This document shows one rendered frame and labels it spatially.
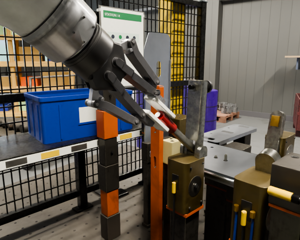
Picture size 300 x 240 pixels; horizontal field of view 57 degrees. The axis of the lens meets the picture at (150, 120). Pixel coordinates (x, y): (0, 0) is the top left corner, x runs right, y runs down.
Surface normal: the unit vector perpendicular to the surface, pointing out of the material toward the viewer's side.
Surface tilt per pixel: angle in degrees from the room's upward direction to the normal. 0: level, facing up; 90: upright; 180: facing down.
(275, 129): 78
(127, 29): 90
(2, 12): 138
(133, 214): 0
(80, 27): 90
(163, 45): 90
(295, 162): 0
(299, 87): 90
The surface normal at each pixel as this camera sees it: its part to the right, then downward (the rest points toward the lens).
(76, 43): 0.41, 0.53
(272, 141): -0.71, -0.06
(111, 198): 0.69, 0.15
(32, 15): 0.35, 0.75
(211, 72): -0.61, 0.17
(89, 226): 0.00, -0.98
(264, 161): -0.71, 0.35
